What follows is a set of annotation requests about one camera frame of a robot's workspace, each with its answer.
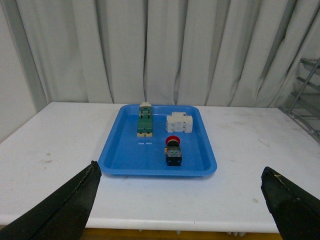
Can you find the silver mesh rack frame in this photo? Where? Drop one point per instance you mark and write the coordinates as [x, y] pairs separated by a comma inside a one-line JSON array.
[[304, 109]]

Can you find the blue plastic tray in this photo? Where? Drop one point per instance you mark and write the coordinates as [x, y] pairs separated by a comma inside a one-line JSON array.
[[126, 154]]

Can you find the white circuit breaker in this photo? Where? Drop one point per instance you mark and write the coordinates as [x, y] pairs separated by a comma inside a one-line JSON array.
[[179, 122]]

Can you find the red emergency stop button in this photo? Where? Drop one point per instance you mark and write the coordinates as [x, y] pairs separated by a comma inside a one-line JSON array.
[[172, 151]]

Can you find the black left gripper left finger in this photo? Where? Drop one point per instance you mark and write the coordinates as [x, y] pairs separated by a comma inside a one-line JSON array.
[[63, 215]]

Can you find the white curtain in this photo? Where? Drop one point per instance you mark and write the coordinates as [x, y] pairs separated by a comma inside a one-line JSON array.
[[228, 53]]

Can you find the green terminal block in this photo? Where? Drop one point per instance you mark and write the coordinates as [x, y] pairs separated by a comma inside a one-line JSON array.
[[145, 120]]

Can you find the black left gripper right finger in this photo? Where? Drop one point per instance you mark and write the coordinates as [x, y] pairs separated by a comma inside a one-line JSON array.
[[296, 212]]

